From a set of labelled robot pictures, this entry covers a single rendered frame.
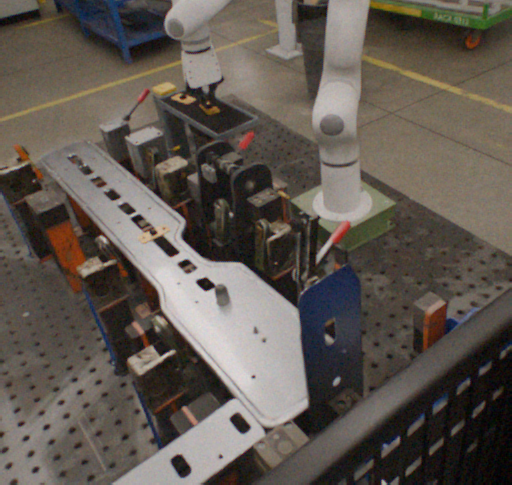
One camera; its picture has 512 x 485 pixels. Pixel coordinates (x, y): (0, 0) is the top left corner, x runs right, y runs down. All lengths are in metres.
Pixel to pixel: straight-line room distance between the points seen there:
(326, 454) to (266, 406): 0.70
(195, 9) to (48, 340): 1.01
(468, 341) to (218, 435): 0.69
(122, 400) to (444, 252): 1.03
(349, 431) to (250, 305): 0.88
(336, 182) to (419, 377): 1.36
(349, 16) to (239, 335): 0.82
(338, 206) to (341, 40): 0.53
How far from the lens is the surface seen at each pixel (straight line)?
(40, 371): 1.71
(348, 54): 1.54
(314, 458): 0.36
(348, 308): 0.85
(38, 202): 1.75
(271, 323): 1.19
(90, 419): 1.55
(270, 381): 1.09
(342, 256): 1.04
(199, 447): 1.04
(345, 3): 1.51
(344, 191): 1.74
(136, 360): 1.13
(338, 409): 0.95
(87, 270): 1.38
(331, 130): 1.55
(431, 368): 0.40
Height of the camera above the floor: 1.86
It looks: 37 degrees down
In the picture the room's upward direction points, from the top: 9 degrees counter-clockwise
